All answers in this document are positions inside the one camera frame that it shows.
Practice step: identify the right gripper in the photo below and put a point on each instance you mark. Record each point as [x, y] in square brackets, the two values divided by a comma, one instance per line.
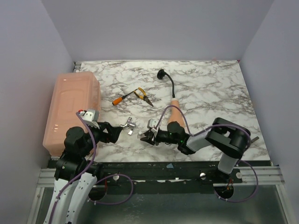
[154, 135]

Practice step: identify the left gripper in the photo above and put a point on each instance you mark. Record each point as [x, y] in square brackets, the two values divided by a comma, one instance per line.
[113, 132]

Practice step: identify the clear nail polish bottle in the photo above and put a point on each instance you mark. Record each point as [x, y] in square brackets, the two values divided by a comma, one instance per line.
[140, 135]

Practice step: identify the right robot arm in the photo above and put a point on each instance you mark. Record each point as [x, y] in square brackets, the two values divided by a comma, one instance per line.
[233, 140]

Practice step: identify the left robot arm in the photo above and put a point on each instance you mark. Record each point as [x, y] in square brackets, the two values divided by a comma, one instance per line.
[75, 176]

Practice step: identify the chrome faucet fitting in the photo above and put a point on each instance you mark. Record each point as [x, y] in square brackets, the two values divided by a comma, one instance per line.
[129, 124]

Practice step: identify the mannequin practice hand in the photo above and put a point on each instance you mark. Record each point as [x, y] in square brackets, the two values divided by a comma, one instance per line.
[175, 113]

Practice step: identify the pink plastic storage box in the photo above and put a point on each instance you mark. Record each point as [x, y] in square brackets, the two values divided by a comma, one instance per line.
[72, 92]

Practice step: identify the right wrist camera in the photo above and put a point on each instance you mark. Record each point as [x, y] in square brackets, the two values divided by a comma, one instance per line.
[152, 124]

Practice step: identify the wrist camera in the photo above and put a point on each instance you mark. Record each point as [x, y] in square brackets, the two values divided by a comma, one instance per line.
[152, 124]
[90, 117]

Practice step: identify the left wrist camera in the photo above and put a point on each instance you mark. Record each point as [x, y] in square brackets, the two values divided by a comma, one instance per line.
[90, 117]

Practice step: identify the orange handled screwdriver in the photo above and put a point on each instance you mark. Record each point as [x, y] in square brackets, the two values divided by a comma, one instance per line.
[118, 100]

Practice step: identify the yellow handled pliers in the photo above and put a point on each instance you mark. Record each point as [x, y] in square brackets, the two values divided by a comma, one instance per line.
[143, 95]

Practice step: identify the black mounting rail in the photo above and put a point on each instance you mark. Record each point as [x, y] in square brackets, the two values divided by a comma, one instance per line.
[121, 178]

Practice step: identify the dark metal bracket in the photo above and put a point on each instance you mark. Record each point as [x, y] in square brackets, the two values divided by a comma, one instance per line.
[254, 139]

